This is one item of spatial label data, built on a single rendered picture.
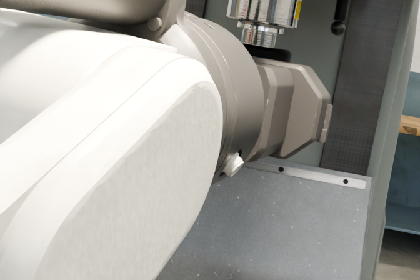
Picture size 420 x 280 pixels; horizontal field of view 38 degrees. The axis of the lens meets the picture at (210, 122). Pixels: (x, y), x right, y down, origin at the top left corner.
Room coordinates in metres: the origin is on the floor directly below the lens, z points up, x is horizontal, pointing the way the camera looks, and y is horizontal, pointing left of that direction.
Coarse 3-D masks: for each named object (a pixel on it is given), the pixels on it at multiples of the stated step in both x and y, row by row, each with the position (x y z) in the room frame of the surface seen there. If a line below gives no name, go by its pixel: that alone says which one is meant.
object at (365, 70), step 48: (192, 0) 0.79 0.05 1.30; (336, 0) 0.77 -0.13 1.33; (384, 0) 0.76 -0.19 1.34; (288, 48) 0.78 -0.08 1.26; (336, 48) 0.77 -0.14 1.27; (384, 48) 0.76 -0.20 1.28; (336, 96) 0.77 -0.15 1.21; (384, 96) 0.76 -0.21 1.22; (336, 144) 0.76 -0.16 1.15; (384, 144) 0.78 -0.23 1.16; (384, 192) 0.79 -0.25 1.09
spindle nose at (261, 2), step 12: (240, 0) 0.39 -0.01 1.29; (252, 0) 0.39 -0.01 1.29; (264, 0) 0.39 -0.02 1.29; (276, 0) 0.39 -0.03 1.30; (288, 0) 0.39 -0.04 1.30; (300, 0) 0.40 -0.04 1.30; (228, 12) 0.40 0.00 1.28; (240, 12) 0.39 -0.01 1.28; (252, 12) 0.39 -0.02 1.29; (264, 12) 0.39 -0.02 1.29; (276, 12) 0.39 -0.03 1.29; (288, 12) 0.39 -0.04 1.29; (276, 24) 0.39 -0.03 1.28; (288, 24) 0.39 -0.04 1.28
